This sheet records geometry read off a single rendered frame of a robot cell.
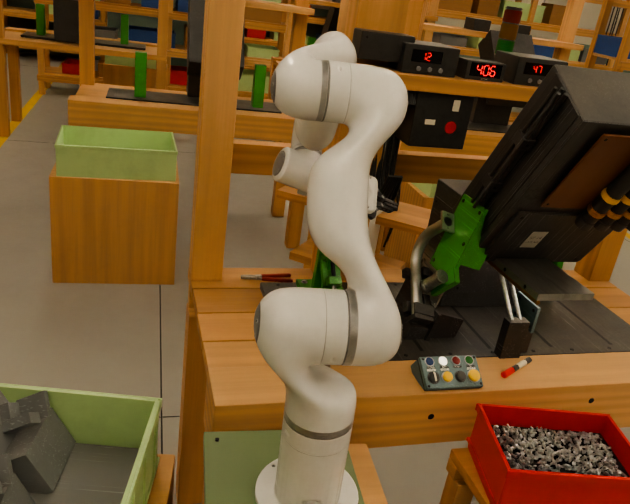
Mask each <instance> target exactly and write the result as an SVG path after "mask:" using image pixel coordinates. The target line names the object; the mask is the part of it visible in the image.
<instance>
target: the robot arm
mask: <svg viewBox="0 0 630 504"><path fill-rule="evenodd" d="M270 92H271V99H272V100H273V102H274V104H275V106H276V107H277V108H278V109H279V110H280V111H281V112H282V113H284V114H286V115H288V116H290V117H293V118H295V120H294V126H293V133H292V141H291V148H289V147H285V148H283V149H282V150H281V151H280V152H279V154H278V155H277V157H276V159H275V162H274V165H273V170H272V176H273V179H274V180H275V181H277V182H280V183H282V184H285V185H288V186H290V187H293V188H295V189H298V190H301V191H303V192H306V193H307V221H308V228H309V232H310V235H311V237H312V239H313V241H314V243H315V245H316V246H317V247H318V249H319V250H320V251H321V252H322V253H323V254H324V255H325V256H326V257H327V258H329V259H330V260H331V261H332V262H333V263H335V264H336V265H337V266H338V267H339V268H340V269H341V271H342V272H343V273H344V275H345V277H346V280H347V285H348V286H347V289H346V290H339V289H322V288H304V287H288V288H280V289H276V290H273V291H271V292H270V293H268V294H267V295H266V296H265V297H264V298H263V299H262V300H261V301H260V303H259V305H258V307H257V309H256V311H255V316H254V337H255V340H256V343H257V346H258V349H259V351H260V352H261V354H262V356H263V358H264V359H265V361H266V362H267V363H268V365H269V366H270V367H271V368H272V370H273V371H274V372H275V373H276V374H277V375H278V376H279V378H280V379H281V380H282V381H283V382H284V384H285V389H286V397H285V407H284V415H283V423H282V432H281V440H280V448H279V456H278V459H276V460H274V461H272V462H271V463H269V464H268V465H267V466H266V467H265V468H264V469H263V470H262V471H261V473H260V474H259V476H258V479H257V482H256V487H255V499H256V503H257V504H358V500H359V498H358V490H357V487H356V484H355V482H354V481H353V479H352V477H351V476H350V475H349V473H348V472H347V471H346V470H345V465H346V459H347V454H348V448H349V443H350V437H351V432H352V426H353V421H354V416H355V409H356V390H355V387H354V385H353V384H352V383H351V381H350V380H349V379H347V378H346V377H345V376H343V375H342V374H340V373H338V372H337V371H335V370H333V369H331V368H329V367H327V366H325V365H343V366H375V365H379V364H383V363H385V362H387V361H389V360H390V359H391V358H393V357H394V355H395V354H396V353H397V351H398V349H399V347H400V344H401V343H402V329H403V324H402V321H401V316H400V313H399V309H398V307H397V304H396V302H395V299H394V297H393V295H392V293H391V291H390V289H389V287H388V285H387V283H386V281H385V279H384V277H383V275H382V273H381V271H380V269H379V266H378V264H377V262H376V259H375V257H374V254H373V250H372V247H371V243H370V238H369V231H368V218H369V219H370V220H372V219H374V218H375V217H376V213H377V211H378V210H382V211H384V212H387V213H391V212H393V211H395V210H397V205H398V203H396V202H394V201H392V200H390V199H388V198H385V195H384V194H382V193H381V192H380V190H379V189H378V181H377V179H376V178H375V177H373V176H371V175H369V173H370V167H371V163H372V160H373V158H374V156H375V154H376V153H377V151H378V150H379V149H380V148H381V146H382V145H383V144H384V143H385V142H386V141H387V140H388V139H389V137H390V136H391V135H392V134H393V133H394V132H395V131H396V130H397V129H398V128H399V126H400V125H401V123H402V122H403V120H404V118H405V115H406V112H407V107H408V104H409V102H408V94H407V92H408V91H407V89H406V86H405V84H404V83H403V81H402V79H401V78H400V77H399V76H398V75H397V74H396V73H394V72H393V71H391V70H389V69H386V68H382V67H378V66H372V65H365V64H357V54H356V50H355V47H354V45H353V44H352V42H351V41H350V39H349V38H348V37H347V36H346V35H344V34H343V33H341V32H338V31H330V32H327V33H325V34H323V35H322V36H320V37H319V38H318V39H317V40H316V41H315V43H314V44H312V45H308V46H305V47H302V48H299V49H297V50H295V51H293V52H291V53H290V54H288V55H287V56H286V57H285V58H284V59H282V61H281V62H280V63H279V64H278V65H277V67H276V68H275V70H274V72H273V75H272V78H271V85H270ZM339 123H341V124H345V125H347V126H348V128H349V132H348V134H347V136H346V137H345V138H344V139H342V140H341V141H340V142H338V143H337V144H336V145H334V146H333V147H331V148H330V149H328V150H327V151H325V152H324V153H323V154H322V149H324V148H325V147H327V146H328V145H329V144H330V143H331V142H332V140H333V138H334V136H335V133H336V130H337V127H338V124H339Z"/></svg>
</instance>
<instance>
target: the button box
mask: <svg viewBox="0 0 630 504"><path fill-rule="evenodd" d="M467 356H470V357H472V359H473V363H472V364H469V363H467V362H466V360H465V358H466V357H467ZM440 357H444V358H446V360H447V364H446V365H442V364H441V363H440V362H439V359H440ZM453 357H455V356H433V357H430V358H432V359H433V361H434V363H433V365H431V366H430V365H428V364H427V363H426V358H428V357H419V358H418V359H417V360H416V361H415V362H414V363H413V364H412V365H411V370H412V374H413V375H414V377H415V378H416V380H417V381H418V383H419V384H420V386H421V387H422V389H423V390H424V391H437V390H456V389H474V388H481V387H483V382H482V378H481V374H480V379H479V380H478V381H476V382H474V381H472V380H470V378H469V377H468V372H469V371H470V370H472V369H475V370H477V371H478V372H479V373H480V371H479V367H478V363H477V360H476V356H475V355H460V356H456V357H458V358H459V359H460V363H459V364H455V363H453V361H452V359H453ZM446 371H448V372H451V373H452V375H453V379H452V380H451V381H450V382H446V381H445V380H444V379H443V373H444V372H446ZM458 371H463V372H465V374H466V379H465V380H464V381H459V380H458V379H457V378H456V373H457V372H458ZM431 372H437V373H438V374H439V376H440V380H439V381H438V382H437V383H432V382H431V381H430V380H429V374H430V373H431Z"/></svg>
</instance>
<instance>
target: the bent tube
mask: <svg viewBox="0 0 630 504"><path fill-rule="evenodd" d="M442 231H446V232H449V233H452V234H453V233H454V214H452V213H449V212H446V211H443V210H442V211H441V220H439V221H437V222H435V223H434V224H432V225H430V226H429V227H427V228H426V229H425V230H424V231H423V232H422V233H421V234H420V236H419V237H418V239H417V241H416V243H415V245H414V248H413V251H412V254H411V260H410V279H411V314H414V302H419V303H422V289H421V288H420V281H421V280H422V276H421V260H422V255H423V252H424V249H425V247H426V245H427V244H428V242H429V241H430V240H431V238H433V237H434V236H435V235H437V234H439V233H441V232H442Z"/></svg>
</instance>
